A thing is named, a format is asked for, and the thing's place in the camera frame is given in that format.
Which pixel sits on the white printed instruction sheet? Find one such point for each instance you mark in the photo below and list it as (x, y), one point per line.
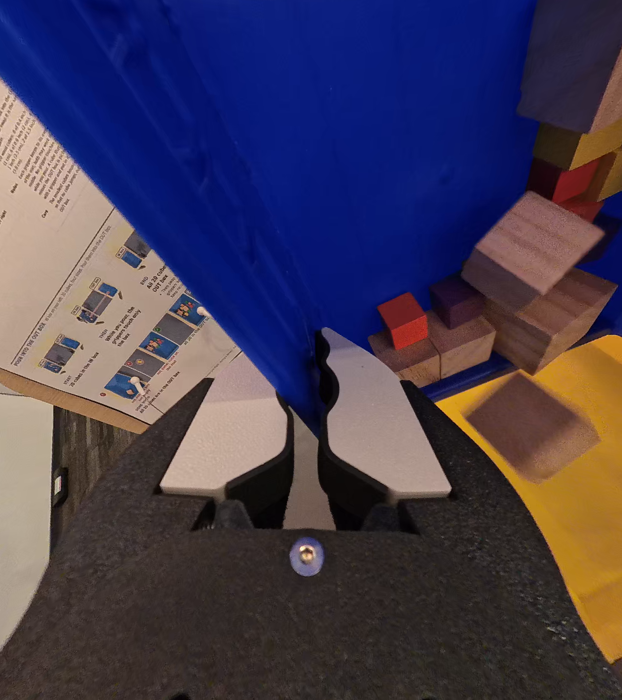
(26, 219)

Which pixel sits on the pile of wooden cubes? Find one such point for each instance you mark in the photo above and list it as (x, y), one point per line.
(535, 246)

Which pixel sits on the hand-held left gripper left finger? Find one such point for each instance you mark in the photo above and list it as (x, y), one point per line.
(223, 437)

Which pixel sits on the blue plastic box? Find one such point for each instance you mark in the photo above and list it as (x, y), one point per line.
(316, 136)

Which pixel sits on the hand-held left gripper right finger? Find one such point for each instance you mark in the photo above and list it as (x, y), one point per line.
(382, 437)

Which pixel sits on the yellow plastic box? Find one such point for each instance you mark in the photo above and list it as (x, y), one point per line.
(606, 547)

